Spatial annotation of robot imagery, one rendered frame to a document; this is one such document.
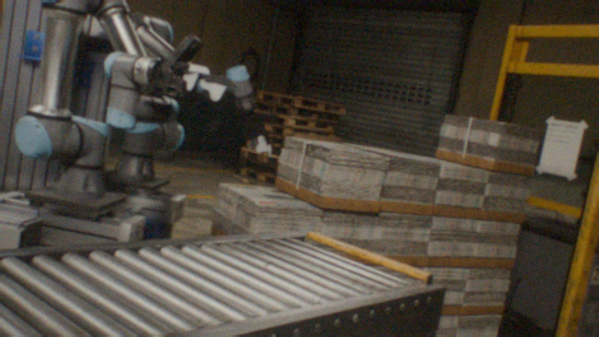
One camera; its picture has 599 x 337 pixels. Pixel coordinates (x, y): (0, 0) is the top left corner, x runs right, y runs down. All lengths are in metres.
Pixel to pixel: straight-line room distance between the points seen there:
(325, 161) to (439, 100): 7.58
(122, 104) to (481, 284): 2.02
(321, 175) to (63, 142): 0.99
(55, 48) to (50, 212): 0.48
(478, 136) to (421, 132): 6.93
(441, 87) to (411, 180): 7.30
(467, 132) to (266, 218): 1.23
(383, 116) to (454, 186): 7.60
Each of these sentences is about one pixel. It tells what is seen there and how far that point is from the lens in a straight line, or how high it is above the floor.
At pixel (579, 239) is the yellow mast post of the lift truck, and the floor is 0.81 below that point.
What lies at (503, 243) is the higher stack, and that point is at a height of 0.73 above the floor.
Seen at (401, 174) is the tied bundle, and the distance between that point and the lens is 2.61.
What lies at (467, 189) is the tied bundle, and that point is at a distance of 2.89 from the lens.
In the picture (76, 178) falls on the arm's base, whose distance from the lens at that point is 1.93.
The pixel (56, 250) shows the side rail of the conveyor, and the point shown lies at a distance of 1.46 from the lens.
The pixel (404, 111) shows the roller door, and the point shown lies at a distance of 10.16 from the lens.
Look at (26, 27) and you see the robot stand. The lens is 2.22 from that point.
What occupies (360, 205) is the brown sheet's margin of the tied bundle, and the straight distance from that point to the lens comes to 2.47.
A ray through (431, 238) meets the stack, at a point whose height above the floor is 0.73.
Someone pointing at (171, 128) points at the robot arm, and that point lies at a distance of 2.50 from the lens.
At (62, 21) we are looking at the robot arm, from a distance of 1.84.
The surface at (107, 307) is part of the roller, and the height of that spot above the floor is 0.79.
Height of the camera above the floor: 1.21
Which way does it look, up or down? 6 degrees down
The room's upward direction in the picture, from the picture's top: 10 degrees clockwise
